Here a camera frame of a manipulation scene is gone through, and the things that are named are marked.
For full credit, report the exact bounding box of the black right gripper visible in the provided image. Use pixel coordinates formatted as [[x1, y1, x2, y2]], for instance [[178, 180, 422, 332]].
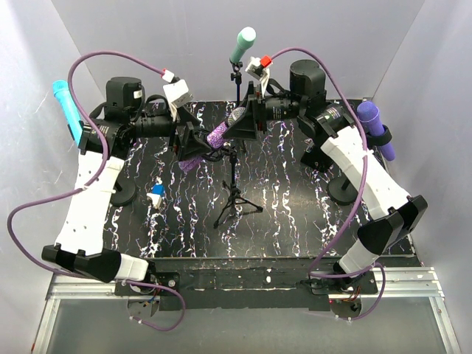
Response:
[[222, 81, 305, 142]]

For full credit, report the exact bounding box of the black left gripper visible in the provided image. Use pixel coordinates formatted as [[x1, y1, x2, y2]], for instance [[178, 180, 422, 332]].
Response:
[[130, 102, 212, 159]]

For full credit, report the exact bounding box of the purple glitter microphone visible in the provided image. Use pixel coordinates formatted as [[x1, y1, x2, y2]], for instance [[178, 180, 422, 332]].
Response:
[[178, 107, 246, 173]]

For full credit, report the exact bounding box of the black slim tripod stand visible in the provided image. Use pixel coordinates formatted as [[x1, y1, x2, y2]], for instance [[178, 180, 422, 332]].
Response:
[[229, 60, 249, 154]]

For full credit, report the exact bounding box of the mint green toy microphone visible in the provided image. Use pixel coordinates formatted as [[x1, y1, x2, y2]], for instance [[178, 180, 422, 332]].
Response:
[[229, 27, 257, 64]]

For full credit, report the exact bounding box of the black shock mount tripod stand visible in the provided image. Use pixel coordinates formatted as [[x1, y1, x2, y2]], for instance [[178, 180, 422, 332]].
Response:
[[203, 145, 263, 229]]

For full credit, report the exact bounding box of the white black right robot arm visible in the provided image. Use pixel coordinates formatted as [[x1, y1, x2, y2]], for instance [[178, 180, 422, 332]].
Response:
[[224, 56, 428, 294]]

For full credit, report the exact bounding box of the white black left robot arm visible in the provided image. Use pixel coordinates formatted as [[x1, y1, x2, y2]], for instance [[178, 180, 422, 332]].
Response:
[[41, 77, 209, 295]]

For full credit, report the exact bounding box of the black left round base stand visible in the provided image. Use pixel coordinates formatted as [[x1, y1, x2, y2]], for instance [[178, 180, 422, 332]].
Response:
[[110, 179, 136, 207]]

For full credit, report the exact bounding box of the black round base stand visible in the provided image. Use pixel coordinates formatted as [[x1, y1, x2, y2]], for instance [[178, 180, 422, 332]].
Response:
[[110, 179, 136, 207], [327, 176, 358, 206]]

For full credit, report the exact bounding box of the purple toy microphone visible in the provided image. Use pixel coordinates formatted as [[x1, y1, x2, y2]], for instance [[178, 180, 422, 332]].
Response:
[[357, 100, 395, 162]]

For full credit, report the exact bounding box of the cyan toy microphone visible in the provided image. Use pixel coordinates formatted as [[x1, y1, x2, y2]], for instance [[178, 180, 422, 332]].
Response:
[[52, 80, 83, 146]]

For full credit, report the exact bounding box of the blue white toy block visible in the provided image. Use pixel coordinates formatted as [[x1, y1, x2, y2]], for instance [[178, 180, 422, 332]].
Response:
[[146, 178, 165, 209]]

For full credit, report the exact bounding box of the black angled box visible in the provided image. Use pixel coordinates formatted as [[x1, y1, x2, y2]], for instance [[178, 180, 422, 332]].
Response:
[[300, 140, 333, 173]]

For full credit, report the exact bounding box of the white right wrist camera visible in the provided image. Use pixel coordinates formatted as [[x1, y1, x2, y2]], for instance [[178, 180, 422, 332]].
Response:
[[245, 55, 272, 97]]

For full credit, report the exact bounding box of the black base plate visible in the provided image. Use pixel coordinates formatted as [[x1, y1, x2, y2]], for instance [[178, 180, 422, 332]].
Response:
[[114, 256, 378, 312]]

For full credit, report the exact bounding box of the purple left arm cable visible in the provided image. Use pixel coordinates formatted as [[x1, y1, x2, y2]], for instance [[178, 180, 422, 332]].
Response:
[[6, 50, 185, 331]]

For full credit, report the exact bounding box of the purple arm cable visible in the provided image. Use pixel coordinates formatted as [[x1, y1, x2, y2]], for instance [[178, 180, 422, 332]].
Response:
[[6, 50, 185, 331], [268, 46, 386, 321]]

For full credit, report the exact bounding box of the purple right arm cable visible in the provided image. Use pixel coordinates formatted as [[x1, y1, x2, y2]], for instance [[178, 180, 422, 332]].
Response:
[[268, 46, 386, 321]]

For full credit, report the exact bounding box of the aluminium rail frame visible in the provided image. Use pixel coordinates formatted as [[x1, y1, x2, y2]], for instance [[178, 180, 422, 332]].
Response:
[[32, 268, 461, 353]]

